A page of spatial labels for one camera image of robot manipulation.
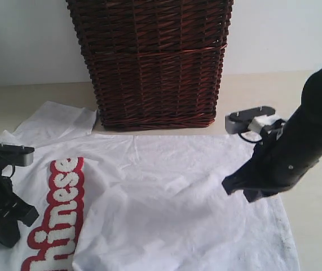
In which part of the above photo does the white t-shirt red lettering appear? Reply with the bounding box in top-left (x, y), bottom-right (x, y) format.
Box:
top-left (0, 102), bottom-right (299, 270)

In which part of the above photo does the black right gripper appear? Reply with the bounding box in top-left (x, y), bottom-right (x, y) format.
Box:
top-left (222, 141), bottom-right (305, 203)

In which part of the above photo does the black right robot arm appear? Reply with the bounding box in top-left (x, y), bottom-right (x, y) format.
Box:
top-left (222, 69), bottom-right (322, 203)

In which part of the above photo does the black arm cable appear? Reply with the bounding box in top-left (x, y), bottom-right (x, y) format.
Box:
top-left (238, 131), bottom-right (263, 145)
top-left (0, 163), bottom-right (16, 179)

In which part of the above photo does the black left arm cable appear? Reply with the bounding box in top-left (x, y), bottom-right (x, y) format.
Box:
top-left (0, 163), bottom-right (16, 179)

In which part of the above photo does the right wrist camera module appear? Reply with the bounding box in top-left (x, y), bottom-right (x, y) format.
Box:
top-left (225, 106), bottom-right (286, 135)

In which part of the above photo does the dark brown wicker basket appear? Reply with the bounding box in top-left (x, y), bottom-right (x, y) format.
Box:
top-left (67, 1), bottom-right (233, 130)

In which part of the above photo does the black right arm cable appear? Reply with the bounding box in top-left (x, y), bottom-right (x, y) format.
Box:
top-left (238, 131), bottom-right (263, 145)

